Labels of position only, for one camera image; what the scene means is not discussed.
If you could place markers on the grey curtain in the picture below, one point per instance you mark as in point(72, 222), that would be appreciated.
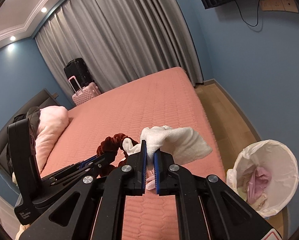
point(114, 30)

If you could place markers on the pink pillow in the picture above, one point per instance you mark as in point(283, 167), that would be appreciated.
point(52, 127)

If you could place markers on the pink quilted bed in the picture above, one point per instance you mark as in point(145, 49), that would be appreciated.
point(152, 100)

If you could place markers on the dark red scrunchie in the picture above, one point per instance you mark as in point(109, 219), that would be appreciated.
point(107, 143)

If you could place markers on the purple cloth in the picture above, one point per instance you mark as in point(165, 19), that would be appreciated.
point(260, 180)

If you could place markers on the black suitcase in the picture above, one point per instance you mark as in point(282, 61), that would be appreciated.
point(77, 70)

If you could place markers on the pale pink crumpled wrapper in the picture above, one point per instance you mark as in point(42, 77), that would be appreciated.
point(150, 182)

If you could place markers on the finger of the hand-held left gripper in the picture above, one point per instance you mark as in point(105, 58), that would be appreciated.
point(89, 160)
point(107, 161)

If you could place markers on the pink suitcase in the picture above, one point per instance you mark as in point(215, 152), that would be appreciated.
point(87, 93)

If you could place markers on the white sock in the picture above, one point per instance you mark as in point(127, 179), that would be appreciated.
point(179, 142)

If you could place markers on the bin with white liner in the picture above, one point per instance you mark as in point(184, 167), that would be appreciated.
point(277, 160)

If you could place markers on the dark cloth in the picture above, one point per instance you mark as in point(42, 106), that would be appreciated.
point(32, 116)

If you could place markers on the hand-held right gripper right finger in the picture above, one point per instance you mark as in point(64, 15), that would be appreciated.
point(156, 172)

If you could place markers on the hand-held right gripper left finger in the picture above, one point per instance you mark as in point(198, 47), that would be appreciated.
point(143, 165)

